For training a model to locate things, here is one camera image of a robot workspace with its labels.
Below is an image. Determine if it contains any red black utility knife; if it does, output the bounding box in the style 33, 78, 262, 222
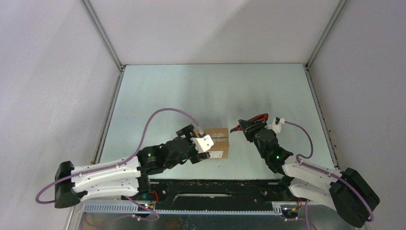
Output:
230, 113, 269, 133

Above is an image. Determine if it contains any brown cardboard express box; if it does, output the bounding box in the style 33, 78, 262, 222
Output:
203, 128, 229, 159

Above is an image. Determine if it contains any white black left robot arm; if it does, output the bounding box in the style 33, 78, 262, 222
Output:
54, 125, 214, 208

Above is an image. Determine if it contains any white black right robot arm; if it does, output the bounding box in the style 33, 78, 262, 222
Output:
231, 114, 380, 228

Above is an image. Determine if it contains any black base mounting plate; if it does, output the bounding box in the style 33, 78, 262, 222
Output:
131, 179, 300, 211

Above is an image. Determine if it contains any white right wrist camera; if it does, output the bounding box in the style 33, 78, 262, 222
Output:
266, 117, 285, 134

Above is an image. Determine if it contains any grey cable duct rail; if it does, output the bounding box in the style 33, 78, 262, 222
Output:
83, 203, 282, 215

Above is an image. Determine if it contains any aluminium frame post right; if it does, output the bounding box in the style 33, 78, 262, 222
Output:
305, 0, 349, 70

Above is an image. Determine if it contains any aluminium frame post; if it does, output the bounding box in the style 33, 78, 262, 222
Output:
80, 0, 124, 72
305, 0, 349, 70

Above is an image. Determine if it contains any aluminium frame post left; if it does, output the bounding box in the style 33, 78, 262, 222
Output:
80, 0, 124, 72

